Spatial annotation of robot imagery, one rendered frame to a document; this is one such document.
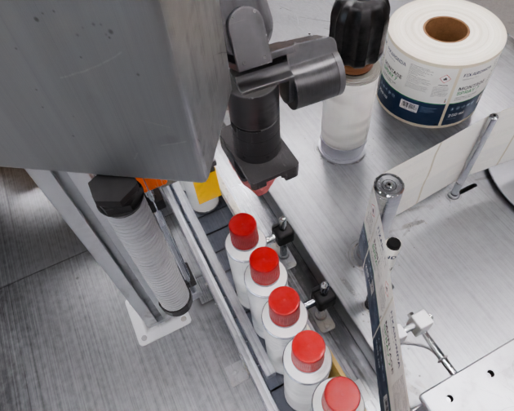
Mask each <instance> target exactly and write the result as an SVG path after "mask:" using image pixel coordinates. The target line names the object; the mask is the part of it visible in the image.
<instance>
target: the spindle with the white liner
mask: <svg viewBox="0 0 514 411"><path fill-rule="evenodd" d="M390 10H391V8H390V3H389V1H388V0H335V3H334V5H333V6H332V9H331V13H330V32H329V37H332V38H333V39H334V40H335V41H336V44H337V49H338V53H339V54H340V56H341V59H342V61H343V65H344V68H345V73H346V87H345V90H344V92H343V94H342V95H338V96H335V97H333V98H330V99H326V100H323V107H322V119H321V129H320V139H319V141H318V148H319V151H320V153H321V155H322V156H323V157H324V158H326V159H327V160H329V161H332V162H335V163H339V164H348V163H352V162H355V161H357V160H359V159H360V158H362V157H363V155H364V154H365V152H366V142H367V140H368V130H369V128H370V119H371V115H372V112H373V107H374V98H375V95H376V91H377V87H378V81H379V75H380V72H381V66H380V63H379V59H380V58H381V57H382V55H383V49H384V45H385V41H386V37H387V32H388V25H389V20H390Z"/></svg>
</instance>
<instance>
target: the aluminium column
mask: <svg viewBox="0 0 514 411"><path fill-rule="evenodd" d="M25 170H26V171H27V173H28V174H29V176H30V177H31V178H32V179H33V181H34V182H35V183H36V184H37V185H38V187H39V188H40V189H41V191H42V192H43V193H44V195H45V196H46V197H47V199H48V200H49V201H50V203H51V204H52V205H53V206H54V207H55V209H56V210H57V211H58V212H59V214H60V215H61V217H62V218H63V219H64V221H65V222H66V223H67V224H68V225H69V226H70V228H71V229H72V230H73V232H74V233H75V234H76V236H77V237H78V238H79V240H80V241H81V242H82V243H83V245H84V246H85V247H86V248H87V249H88V251H89V252H90V253H91V255H92V256H93V257H94V259H95V260H96V262H97V263H98V264H99V265H100V266H101V267H102V269H103V270H104V271H105V273H106V274H107V275H108V276H109V278H110V279H111V281H112V282H113V283H114V284H115V285H116V286H117V288H118V289H119V290H120V292H121V293H122V295H123V296H124V297H125V298H126V300H127V301H128V302H129V304H130V305H131V306H132V307H133V308H134V309H135V311H136V312H137V314H138V315H139V316H140V318H141V319H142V320H143V322H144V323H145V324H146V325H147V326H148V327H149V328H152V327H154V326H155V325H158V324H160V323H162V322H163V321H165V320H169V319H170V318H172V317H173V316H169V315H167V314H166V313H165V312H164V311H163V310H162V309H161V308H160V306H159V304H158V300H157V298H156V296H155V294H154V293H153V291H152V290H151V289H150V287H149V285H148V283H147V282H146V280H145V279H144V277H143V276H142V274H141V273H140V270H139V269H138V268H137V266H136V265H135V263H134V261H133V260H132V258H131V256H130V255H129V254H128V252H127V251H126V249H125V247H124V245H123V244H122V243H121V241H120V240H119V238H118V236H117V234H116V233H115V231H114V230H113V228H112V227H111V225H110V223H109V221H108V220H107V219H106V218H105V216H104V215H103V214H101V213H100V212H99V211H98V209H97V207H96V204H95V202H94V199H93V198H92V195H91V190H90V188H89V185H88V183H89V182H90V181H91V180H92V179H93V178H94V177H95V176H96V175H93V174H83V173H73V172H62V171H52V170H32V169H25Z"/></svg>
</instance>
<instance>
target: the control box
mask: <svg viewBox="0 0 514 411"><path fill-rule="evenodd" d="M231 91H232V86H231V80H230V74H229V68H228V57H227V51H226V45H225V39H224V28H223V22H222V15H221V10H220V4H219V0H0V166H1V167H12V168H22V169H32V170H52V171H62V172H73V173H83V174H93V175H112V176H123V177H133V178H143V179H163V180H173V181H184V182H194V183H204V182H206V181H207V180H208V178H209V175H210V169H211V166H212V163H213V160H214V156H215V150H216V147H217V144H218V141H219V135H220V131H221V129H222V125H223V122H224V116H225V113H226V110H227V107H228V101H229V97H230V95H231Z"/></svg>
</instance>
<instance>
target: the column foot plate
mask: <svg viewBox="0 0 514 411"><path fill-rule="evenodd" d="M125 304H126V308H127V311H128V313H129V316H130V318H131V322H132V324H133V327H134V330H135V334H136V337H137V339H138V341H139V344H140V346H145V345H147V344H149V343H151V342H153V341H155V340H157V339H159V338H162V337H164V336H166V335H168V334H170V333H172V332H174V331H176V330H177V329H180V328H182V327H184V326H186V325H188V324H189V323H190V322H191V317H190V315H189V313H188V312H187V313H185V314H184V315H182V316H174V317H172V318H170V319H169V320H165V321H163V322H162V323H160V324H158V325H155V326H154V327H152V328H149V327H148V326H147V325H146V324H145V323H144V322H143V320H142V319H141V318H140V316H139V315H138V314H137V312H136V311H135V309H134V308H133V307H132V306H131V305H130V304H129V302H128V301H127V300H126V301H125Z"/></svg>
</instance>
